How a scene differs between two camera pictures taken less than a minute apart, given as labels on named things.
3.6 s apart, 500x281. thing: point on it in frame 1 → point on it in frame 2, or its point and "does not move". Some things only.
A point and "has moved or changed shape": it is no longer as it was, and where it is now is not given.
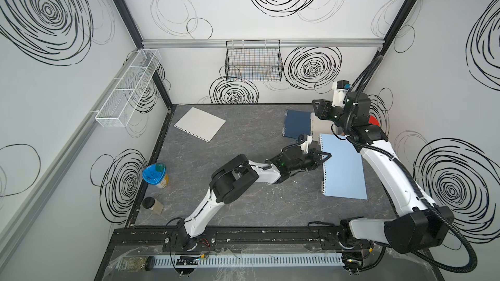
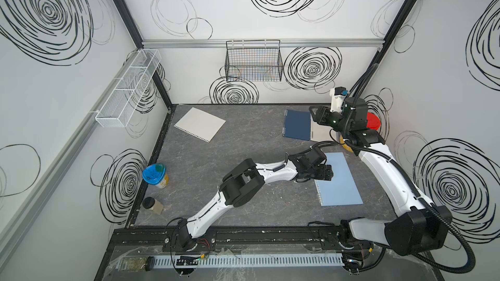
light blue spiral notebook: (342, 172) has moved or changed shape
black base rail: (239, 239) does not move
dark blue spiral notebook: (295, 123) does not move
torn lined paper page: (200, 124) does not move
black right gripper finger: (322, 108) → (319, 114)
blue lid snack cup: (156, 174) does not move
